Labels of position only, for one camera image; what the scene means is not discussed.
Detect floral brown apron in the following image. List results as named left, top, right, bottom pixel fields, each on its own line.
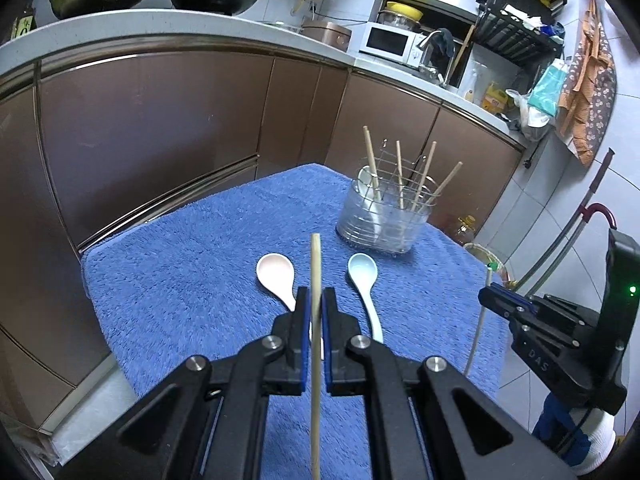
left=557, top=0, right=617, bottom=166

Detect white plastic bag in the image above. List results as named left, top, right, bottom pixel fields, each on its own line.
left=506, top=89, right=551, bottom=141

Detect white kitchen countertop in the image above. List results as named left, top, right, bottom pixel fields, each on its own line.
left=0, top=7, right=526, bottom=151

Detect red handle umbrella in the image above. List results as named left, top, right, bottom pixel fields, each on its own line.
left=580, top=202, right=618, bottom=233

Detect blue terry towel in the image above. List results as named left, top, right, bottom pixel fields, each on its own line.
left=81, top=162, right=506, bottom=480

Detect white ceramic spoon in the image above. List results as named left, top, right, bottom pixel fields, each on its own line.
left=357, top=166, right=386, bottom=236

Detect black dish rack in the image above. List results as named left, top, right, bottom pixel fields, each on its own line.
left=472, top=0, right=571, bottom=66

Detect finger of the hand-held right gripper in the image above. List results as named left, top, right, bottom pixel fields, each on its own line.
left=492, top=283, right=583, bottom=323
left=477, top=287, right=576, bottom=356

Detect yellow packet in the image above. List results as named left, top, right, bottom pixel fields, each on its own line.
left=482, top=82, right=508, bottom=113

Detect pale pink spoon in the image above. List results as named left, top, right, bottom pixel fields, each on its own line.
left=256, top=254, right=326, bottom=361

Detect white microwave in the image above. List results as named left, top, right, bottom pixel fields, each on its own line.
left=359, top=21, right=426, bottom=66

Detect white chopstick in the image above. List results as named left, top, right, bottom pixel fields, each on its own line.
left=464, top=266, right=493, bottom=377

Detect grey metal pole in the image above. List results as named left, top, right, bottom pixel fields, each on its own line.
left=515, top=147, right=617, bottom=295

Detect teal plastic bag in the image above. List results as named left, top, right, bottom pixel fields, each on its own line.
left=527, top=58, right=571, bottom=113

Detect wire and clear utensil holder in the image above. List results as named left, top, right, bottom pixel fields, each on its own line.
left=336, top=137, right=433, bottom=256

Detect glass pot yellow lid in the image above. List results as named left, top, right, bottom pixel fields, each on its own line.
left=377, top=1, right=425, bottom=31

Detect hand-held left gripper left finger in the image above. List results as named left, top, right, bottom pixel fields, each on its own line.
left=60, top=286, right=308, bottom=480

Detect light blue spoon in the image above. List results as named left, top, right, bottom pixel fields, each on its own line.
left=347, top=253, right=385, bottom=345

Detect brown metal pot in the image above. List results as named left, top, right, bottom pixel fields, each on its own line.
left=301, top=19, right=352, bottom=52

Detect glass kettle black handle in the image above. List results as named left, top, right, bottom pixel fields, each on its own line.
left=417, top=29, right=456, bottom=85

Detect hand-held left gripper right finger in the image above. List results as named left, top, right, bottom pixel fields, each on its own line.
left=322, top=287, right=576, bottom=480

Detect white plastic bottle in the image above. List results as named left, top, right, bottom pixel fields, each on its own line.
left=465, top=62, right=488, bottom=101

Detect cooking oil bottle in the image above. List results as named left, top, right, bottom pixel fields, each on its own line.
left=452, top=215, right=478, bottom=246

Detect brown kitchen cabinet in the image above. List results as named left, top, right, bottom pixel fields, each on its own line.
left=0, top=40, right=528, bottom=441

